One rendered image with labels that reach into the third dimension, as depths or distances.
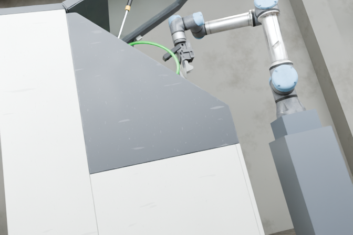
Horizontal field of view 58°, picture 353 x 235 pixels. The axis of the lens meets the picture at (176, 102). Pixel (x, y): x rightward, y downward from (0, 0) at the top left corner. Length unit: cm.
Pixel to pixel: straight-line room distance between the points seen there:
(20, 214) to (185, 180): 57
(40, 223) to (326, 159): 123
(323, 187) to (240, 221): 52
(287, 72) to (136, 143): 80
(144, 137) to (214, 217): 39
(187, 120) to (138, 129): 19
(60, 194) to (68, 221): 9
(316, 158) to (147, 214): 84
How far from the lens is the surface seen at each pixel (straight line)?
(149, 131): 121
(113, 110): 123
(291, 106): 169
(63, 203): 120
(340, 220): 166
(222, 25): 187
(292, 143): 159
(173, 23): 179
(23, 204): 123
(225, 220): 124
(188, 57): 171
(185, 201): 120
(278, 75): 158
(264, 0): 173
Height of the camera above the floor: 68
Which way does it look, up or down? 15 degrees up
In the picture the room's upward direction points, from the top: 13 degrees counter-clockwise
